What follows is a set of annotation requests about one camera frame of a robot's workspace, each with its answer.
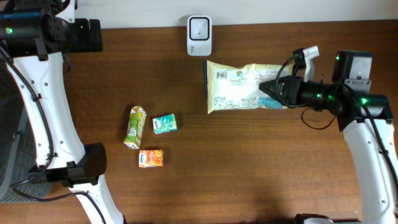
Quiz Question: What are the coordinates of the teal small drink carton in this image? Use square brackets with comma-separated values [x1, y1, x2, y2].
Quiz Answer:
[152, 114, 178, 134]

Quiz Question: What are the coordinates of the cream yellow snack bag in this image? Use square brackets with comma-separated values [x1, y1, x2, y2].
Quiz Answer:
[204, 60, 286, 113]

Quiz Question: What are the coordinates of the dark grey plastic basket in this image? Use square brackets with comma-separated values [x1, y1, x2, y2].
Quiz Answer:
[1, 60, 36, 203]

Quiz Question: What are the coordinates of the white barcode scanner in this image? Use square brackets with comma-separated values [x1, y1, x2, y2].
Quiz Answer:
[187, 15, 213, 57]

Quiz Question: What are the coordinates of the black camera cable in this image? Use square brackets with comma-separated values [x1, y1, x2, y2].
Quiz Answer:
[275, 55, 337, 131]

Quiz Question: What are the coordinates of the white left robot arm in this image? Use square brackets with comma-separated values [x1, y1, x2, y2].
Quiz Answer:
[1, 1, 126, 223]

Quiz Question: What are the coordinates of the green orange juice carton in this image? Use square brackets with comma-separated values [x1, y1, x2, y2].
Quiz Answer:
[123, 106, 146, 149]

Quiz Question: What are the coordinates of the orange small drink carton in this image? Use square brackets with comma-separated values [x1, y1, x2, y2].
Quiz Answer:
[139, 149, 164, 168]

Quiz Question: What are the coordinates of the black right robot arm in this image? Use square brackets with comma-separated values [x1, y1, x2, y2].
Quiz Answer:
[259, 46, 397, 223]

